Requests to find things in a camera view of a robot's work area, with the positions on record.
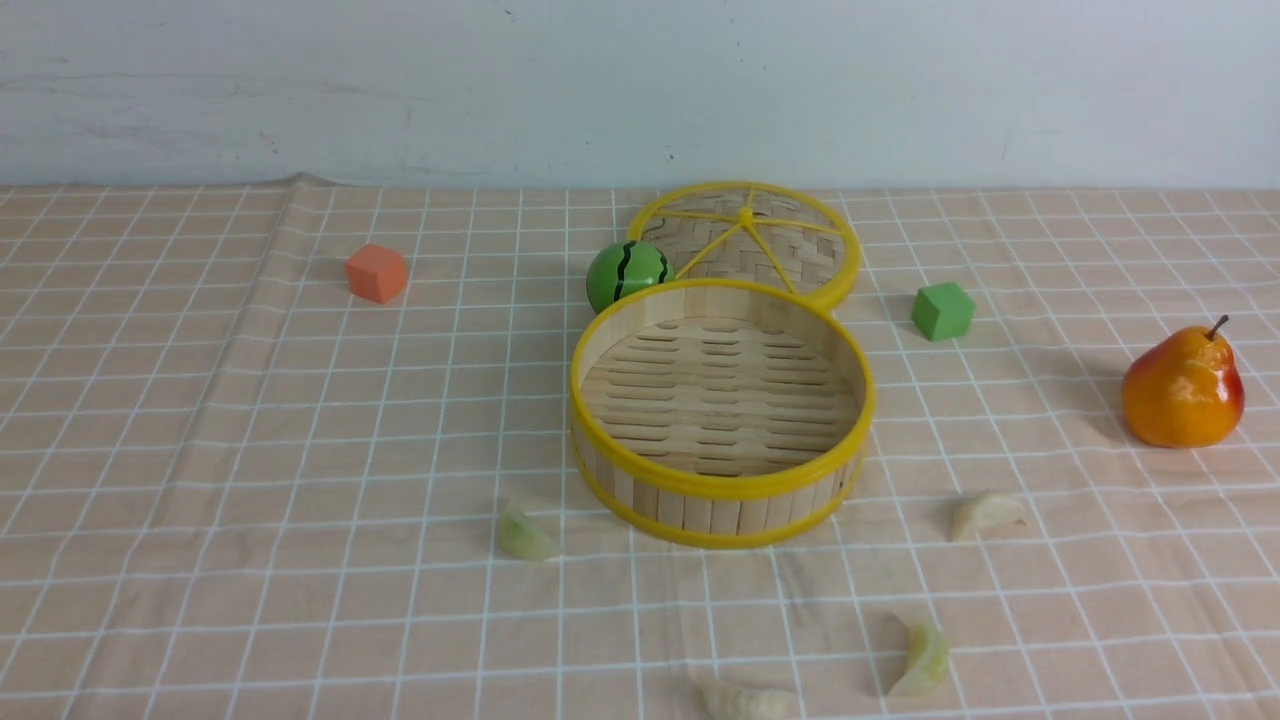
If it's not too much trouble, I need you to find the cream dumpling front edge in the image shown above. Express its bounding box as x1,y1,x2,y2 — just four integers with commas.
698,678,797,720

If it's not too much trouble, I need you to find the cream white dumpling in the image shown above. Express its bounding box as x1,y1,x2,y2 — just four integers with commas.
948,491,1027,542

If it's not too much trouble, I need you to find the pale green curved dumpling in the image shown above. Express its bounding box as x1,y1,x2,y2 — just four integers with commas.
887,619,951,698

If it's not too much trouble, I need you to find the bamboo steamer tray yellow rim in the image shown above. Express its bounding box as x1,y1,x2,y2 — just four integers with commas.
568,279,877,550

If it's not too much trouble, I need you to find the bamboo steamer lid yellow rim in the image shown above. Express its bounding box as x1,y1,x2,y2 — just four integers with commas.
626,181,863,311

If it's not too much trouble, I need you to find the green watermelon toy ball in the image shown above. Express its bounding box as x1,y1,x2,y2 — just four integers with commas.
586,240,673,314

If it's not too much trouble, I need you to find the orange foam cube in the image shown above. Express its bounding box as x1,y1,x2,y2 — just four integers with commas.
343,243,410,304

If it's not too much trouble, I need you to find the green foam cube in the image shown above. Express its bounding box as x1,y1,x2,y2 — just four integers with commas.
911,282,977,342

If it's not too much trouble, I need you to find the beige checkered tablecloth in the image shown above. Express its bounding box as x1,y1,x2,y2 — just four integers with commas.
1,177,1279,719

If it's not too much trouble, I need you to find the orange yellow toy pear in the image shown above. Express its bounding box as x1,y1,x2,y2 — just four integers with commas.
1121,314,1245,448

